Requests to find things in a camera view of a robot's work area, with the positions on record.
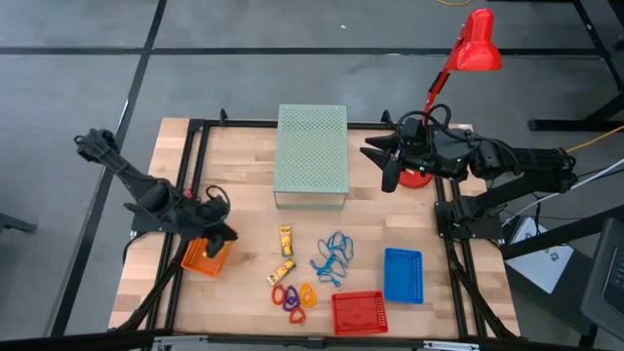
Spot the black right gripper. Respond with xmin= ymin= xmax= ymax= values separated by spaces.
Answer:
xmin=359 ymin=115 xmax=472 ymax=194

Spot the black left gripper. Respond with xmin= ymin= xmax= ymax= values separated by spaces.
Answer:
xmin=194 ymin=194 xmax=240 ymax=259

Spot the orange plastic basket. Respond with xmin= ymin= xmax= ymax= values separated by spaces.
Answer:
xmin=180 ymin=237 xmax=233 ymax=278

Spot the green perforated metal shelf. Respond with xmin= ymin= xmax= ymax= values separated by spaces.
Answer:
xmin=272 ymin=103 xmax=350 ymax=212

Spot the blue rubber band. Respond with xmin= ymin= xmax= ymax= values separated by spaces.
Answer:
xmin=325 ymin=231 xmax=356 ymax=262
xmin=309 ymin=255 xmax=342 ymax=278
xmin=319 ymin=270 xmax=348 ymax=289
xmin=317 ymin=238 xmax=337 ymax=262

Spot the blue plastic basket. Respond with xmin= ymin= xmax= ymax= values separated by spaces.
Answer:
xmin=382 ymin=247 xmax=425 ymax=305

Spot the red plastic basket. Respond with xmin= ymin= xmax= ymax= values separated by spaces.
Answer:
xmin=331 ymin=290 xmax=390 ymax=337

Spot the red desk lamp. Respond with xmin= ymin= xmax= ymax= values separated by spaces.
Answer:
xmin=397 ymin=8 xmax=503 ymax=190

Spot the black desk base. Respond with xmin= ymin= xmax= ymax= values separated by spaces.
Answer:
xmin=528 ymin=0 xmax=624 ymax=132

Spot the black desk leg bar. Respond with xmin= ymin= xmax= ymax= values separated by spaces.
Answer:
xmin=499 ymin=203 xmax=624 ymax=260

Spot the white box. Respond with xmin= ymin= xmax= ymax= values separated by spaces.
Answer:
xmin=504 ymin=216 xmax=575 ymax=295

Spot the black furniture foot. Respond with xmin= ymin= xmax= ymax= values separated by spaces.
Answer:
xmin=0 ymin=213 xmax=38 ymax=234

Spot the black metal table frame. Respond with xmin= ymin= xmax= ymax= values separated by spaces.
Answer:
xmin=109 ymin=107 xmax=521 ymax=342

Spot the black rail with silver brackets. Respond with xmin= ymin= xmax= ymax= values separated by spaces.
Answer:
xmin=0 ymin=329 xmax=624 ymax=351

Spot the white cable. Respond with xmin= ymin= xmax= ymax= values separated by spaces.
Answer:
xmin=501 ymin=158 xmax=624 ymax=228

